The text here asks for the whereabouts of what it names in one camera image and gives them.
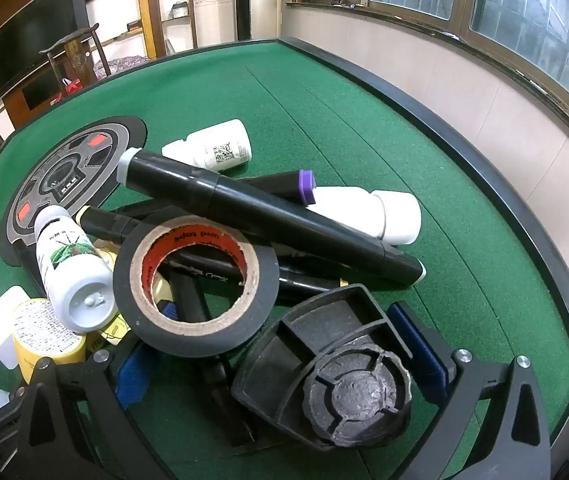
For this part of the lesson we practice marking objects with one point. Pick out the wooden wall shelf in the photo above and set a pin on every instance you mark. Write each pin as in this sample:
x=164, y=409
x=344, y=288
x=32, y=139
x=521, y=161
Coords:
x=164, y=10

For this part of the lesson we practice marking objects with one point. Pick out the window with brown frame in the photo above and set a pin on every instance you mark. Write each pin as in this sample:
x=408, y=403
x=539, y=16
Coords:
x=514, y=15

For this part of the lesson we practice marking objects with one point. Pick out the black marker with script print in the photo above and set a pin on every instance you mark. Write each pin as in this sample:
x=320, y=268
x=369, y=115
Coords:
x=304, y=285

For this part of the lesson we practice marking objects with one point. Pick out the purple capped black marker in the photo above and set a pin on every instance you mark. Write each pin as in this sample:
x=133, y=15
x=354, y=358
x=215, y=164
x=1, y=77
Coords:
x=274, y=185

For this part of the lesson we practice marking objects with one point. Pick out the white bottle with large cap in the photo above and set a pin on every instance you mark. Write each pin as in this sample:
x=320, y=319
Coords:
x=354, y=210

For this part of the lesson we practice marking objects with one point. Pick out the floral cloth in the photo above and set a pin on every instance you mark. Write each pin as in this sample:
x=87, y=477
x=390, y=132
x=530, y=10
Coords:
x=122, y=64

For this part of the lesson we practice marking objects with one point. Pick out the black plastic holder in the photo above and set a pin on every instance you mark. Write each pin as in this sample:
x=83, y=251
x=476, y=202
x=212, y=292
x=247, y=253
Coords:
x=314, y=345

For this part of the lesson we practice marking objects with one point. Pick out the thick black marker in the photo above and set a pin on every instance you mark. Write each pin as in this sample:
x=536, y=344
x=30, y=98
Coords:
x=264, y=212

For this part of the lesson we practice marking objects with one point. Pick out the white bottle with green label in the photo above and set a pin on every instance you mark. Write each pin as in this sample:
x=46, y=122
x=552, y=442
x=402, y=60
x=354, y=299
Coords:
x=72, y=265

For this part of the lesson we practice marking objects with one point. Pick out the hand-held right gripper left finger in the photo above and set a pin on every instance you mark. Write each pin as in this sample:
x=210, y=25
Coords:
x=134, y=367

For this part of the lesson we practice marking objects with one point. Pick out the yellow jar with printed lid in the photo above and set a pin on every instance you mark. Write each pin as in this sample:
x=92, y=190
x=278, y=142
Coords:
x=47, y=332

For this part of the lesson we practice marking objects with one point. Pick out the plain black marker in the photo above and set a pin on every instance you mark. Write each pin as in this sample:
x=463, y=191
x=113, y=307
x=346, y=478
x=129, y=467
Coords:
x=194, y=305

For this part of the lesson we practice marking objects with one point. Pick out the red bag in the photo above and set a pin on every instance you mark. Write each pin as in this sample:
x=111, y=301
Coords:
x=68, y=86

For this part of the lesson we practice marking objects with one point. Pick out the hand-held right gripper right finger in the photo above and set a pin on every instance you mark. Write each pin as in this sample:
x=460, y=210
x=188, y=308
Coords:
x=417, y=345

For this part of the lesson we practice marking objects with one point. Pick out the yellow packet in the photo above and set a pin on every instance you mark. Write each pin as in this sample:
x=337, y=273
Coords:
x=112, y=331

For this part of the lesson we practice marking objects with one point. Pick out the black tape roll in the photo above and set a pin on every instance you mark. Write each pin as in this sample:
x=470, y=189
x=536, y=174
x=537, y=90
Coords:
x=129, y=280

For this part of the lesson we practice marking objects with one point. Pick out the black marker with cream end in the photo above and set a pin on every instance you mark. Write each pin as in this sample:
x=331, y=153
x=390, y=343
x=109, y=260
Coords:
x=104, y=222

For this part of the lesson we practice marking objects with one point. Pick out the round grey table control panel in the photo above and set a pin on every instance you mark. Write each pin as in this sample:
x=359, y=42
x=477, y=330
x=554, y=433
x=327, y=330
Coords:
x=64, y=160

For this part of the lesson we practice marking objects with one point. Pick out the wooden chair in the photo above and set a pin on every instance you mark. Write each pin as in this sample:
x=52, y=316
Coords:
x=77, y=55

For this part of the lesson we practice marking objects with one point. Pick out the white bottle with code label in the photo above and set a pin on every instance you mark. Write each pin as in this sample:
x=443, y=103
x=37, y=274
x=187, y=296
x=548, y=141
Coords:
x=214, y=147

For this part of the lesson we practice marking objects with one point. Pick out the black television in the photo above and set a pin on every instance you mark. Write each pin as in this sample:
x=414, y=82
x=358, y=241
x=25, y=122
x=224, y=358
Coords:
x=29, y=45

